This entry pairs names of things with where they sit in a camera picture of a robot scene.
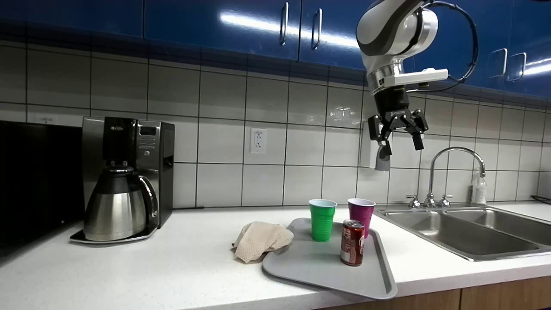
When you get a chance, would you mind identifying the purple plastic cup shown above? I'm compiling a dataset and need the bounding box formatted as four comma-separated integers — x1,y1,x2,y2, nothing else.
347,198,377,239

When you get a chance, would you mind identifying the beige cloth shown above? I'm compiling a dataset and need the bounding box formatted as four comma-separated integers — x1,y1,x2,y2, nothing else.
232,221,295,264

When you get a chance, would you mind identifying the blue wall cabinet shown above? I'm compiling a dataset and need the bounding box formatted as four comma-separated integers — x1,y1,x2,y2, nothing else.
0,0,551,100

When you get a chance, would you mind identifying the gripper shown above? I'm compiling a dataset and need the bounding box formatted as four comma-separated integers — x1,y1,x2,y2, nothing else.
368,86,429,157

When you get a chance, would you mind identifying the silver cabinet door handle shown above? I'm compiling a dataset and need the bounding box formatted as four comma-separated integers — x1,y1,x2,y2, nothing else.
279,2,289,46
488,48,509,79
311,8,323,50
506,52,527,83

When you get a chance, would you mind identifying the steel coffee maker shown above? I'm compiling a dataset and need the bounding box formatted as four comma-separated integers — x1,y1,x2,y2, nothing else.
70,116,176,245

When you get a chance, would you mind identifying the chrome tap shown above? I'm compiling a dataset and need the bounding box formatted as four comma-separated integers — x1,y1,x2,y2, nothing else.
406,146,487,209

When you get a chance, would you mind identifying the red soda can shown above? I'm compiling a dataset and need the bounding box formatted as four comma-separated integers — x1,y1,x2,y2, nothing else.
340,219,366,267

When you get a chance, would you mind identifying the green plastic cup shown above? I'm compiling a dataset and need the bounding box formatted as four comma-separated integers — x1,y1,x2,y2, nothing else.
308,198,338,242

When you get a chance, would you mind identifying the grey plastic tray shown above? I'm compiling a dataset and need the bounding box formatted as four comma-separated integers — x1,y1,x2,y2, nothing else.
262,217,398,300

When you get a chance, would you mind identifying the steel coffee carafe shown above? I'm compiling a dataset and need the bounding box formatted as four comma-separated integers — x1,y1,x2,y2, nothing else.
83,165,159,242

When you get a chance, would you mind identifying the black microwave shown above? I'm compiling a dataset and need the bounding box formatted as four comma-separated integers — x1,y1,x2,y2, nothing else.
0,120,85,260

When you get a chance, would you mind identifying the clear soap bottle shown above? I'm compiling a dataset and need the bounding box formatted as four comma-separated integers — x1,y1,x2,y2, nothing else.
471,171,488,205

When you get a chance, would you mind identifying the blue cabinet door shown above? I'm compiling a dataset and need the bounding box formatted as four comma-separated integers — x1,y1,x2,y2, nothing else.
143,0,302,61
0,0,144,38
405,0,511,90
505,0,551,99
299,0,376,71

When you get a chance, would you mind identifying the wooden drawer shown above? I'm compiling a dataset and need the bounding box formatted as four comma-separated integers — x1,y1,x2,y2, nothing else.
460,276,551,310

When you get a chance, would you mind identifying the steel double sink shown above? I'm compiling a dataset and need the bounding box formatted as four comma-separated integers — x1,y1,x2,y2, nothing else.
374,205,551,262

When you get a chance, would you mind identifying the wall soap dispenser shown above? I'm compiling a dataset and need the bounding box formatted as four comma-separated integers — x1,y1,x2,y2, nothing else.
359,120,393,172

